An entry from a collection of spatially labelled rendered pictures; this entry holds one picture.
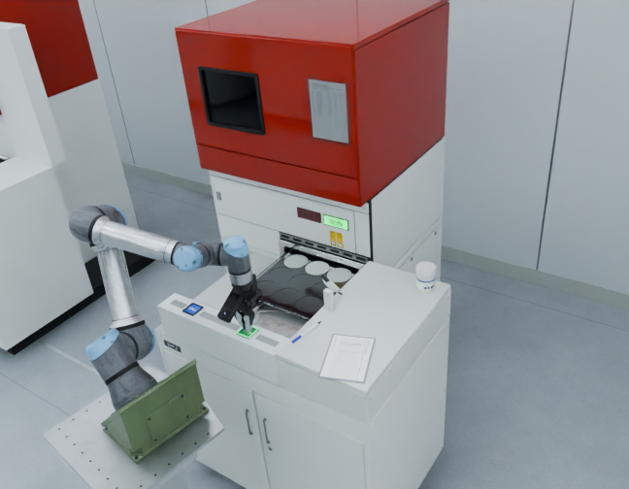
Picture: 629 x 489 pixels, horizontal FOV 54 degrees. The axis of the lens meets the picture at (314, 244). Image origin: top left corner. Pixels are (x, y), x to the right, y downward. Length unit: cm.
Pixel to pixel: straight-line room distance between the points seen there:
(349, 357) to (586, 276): 219
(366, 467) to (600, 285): 219
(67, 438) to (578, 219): 281
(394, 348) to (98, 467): 98
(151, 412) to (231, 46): 131
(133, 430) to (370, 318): 85
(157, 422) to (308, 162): 106
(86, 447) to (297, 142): 126
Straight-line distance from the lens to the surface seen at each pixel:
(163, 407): 200
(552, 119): 358
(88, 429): 222
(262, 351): 211
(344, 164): 225
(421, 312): 220
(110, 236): 201
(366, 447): 211
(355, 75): 211
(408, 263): 283
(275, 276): 254
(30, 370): 393
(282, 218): 264
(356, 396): 195
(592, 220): 376
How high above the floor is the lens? 233
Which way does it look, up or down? 32 degrees down
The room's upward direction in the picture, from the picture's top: 5 degrees counter-clockwise
